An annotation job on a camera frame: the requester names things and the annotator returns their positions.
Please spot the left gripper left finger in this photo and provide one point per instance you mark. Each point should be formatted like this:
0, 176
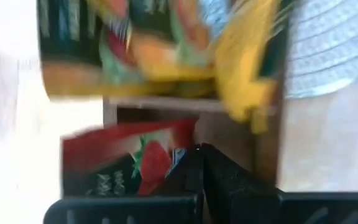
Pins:
188, 174

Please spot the wooden three-compartment tray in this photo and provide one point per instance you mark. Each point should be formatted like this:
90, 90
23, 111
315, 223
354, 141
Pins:
228, 140

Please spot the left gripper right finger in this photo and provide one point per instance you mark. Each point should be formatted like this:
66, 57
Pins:
228, 180

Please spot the red tea packet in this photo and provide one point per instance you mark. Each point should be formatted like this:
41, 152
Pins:
104, 149

